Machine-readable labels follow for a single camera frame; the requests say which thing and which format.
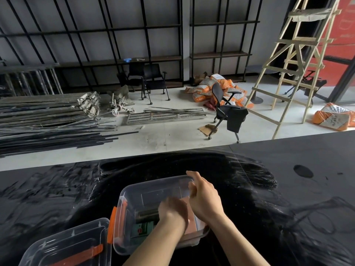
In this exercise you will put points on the single orange white sack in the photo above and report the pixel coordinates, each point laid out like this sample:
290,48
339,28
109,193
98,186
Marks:
332,119

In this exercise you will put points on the grey dusty bag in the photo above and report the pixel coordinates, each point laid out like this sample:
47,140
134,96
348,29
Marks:
122,94

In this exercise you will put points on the black metal shelving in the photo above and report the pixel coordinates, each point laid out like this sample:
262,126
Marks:
161,58

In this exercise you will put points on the brown cardboard packet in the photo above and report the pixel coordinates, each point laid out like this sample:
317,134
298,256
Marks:
194,228

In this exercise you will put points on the stack of grey metal planks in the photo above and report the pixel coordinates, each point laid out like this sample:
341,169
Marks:
41,108

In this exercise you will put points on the flat metal grid frame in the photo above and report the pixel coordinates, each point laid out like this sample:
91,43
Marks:
155,116

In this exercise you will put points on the black framed glass door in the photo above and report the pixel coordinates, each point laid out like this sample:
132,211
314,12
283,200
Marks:
341,83

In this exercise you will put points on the scaffold caster wheels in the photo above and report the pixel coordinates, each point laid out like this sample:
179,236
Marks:
115,111

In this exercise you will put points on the person's left hand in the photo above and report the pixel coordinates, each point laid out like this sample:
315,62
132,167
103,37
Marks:
173,210

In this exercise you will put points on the black garment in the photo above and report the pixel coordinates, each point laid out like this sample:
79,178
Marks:
237,119

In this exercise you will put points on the brown cardboard box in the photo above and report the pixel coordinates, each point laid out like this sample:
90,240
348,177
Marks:
200,78

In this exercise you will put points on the pile of orange sacks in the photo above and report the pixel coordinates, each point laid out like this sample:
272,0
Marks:
202,91

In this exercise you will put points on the red door panel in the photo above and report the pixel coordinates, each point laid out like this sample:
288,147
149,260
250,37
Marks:
341,30

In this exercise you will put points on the flat brown cardboard piece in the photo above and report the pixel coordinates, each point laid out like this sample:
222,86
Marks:
207,129

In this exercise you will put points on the grey scaffold frames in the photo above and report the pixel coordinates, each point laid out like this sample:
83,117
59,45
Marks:
27,67

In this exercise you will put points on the person's right hand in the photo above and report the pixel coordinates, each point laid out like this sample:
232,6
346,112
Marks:
205,199

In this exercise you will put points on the black office swivel chair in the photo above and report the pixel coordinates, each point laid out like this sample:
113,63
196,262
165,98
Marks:
217,92

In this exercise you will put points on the person's left forearm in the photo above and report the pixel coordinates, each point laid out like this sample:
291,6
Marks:
158,246

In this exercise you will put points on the black folding stand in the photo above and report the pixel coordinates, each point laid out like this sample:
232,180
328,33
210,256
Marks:
313,83

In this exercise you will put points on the round pedestal table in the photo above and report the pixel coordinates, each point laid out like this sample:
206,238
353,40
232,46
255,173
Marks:
256,100

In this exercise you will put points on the clear plastic storage box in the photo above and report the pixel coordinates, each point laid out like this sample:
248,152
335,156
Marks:
133,196

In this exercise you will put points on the wooden step ladder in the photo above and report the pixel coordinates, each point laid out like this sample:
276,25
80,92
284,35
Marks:
310,14

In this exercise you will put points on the pile of black metal rods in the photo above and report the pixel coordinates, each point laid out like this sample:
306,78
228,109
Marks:
41,141

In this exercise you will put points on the person's right forearm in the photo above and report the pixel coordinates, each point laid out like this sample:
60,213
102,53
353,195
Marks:
235,243

